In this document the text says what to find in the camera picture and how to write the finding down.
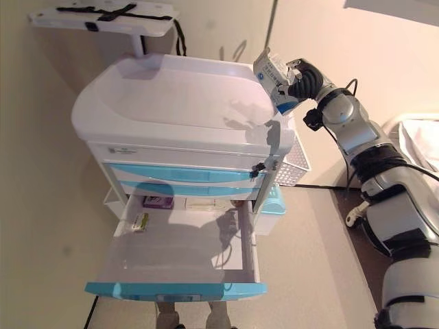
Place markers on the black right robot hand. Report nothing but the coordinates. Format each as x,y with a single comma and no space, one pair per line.
307,84

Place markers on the blue white medicine box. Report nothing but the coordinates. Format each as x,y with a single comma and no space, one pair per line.
271,79

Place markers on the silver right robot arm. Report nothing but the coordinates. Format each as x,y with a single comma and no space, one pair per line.
394,205

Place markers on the white lockable cart drawer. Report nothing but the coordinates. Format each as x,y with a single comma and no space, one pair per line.
188,156

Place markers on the long white medicine box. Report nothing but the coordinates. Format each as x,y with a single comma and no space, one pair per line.
205,204

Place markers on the teal white cart drawer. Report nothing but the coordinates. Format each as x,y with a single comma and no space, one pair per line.
171,173
192,191

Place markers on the purple medicine box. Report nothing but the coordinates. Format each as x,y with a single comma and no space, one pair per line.
157,202

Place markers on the green white medicine box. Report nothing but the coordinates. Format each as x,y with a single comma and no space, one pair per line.
140,222

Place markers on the metal IV pole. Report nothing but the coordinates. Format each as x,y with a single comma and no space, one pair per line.
271,20

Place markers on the white perforated side basket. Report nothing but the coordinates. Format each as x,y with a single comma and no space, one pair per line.
295,164

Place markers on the metal side latch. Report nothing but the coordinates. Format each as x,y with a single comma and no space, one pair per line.
275,165

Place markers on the black key bunch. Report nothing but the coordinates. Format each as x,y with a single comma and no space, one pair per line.
258,169

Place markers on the white bedding sheet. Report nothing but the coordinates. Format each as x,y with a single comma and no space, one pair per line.
422,140

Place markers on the teal lidded waste bin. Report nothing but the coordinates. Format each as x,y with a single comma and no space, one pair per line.
271,209

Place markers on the white medical cart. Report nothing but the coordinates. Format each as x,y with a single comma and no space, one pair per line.
171,96

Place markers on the white bed caster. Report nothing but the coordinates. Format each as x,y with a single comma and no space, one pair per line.
355,216

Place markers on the white raised cart shelf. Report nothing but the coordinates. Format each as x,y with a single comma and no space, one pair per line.
137,24

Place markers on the cart label sticker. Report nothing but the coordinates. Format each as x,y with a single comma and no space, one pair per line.
121,150

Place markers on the grey right robot leg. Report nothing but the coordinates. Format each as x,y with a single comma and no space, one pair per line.
221,315

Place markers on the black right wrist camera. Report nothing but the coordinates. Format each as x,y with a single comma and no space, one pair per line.
312,119

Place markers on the white hospital bed frame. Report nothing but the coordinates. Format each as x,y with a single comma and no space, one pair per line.
394,120

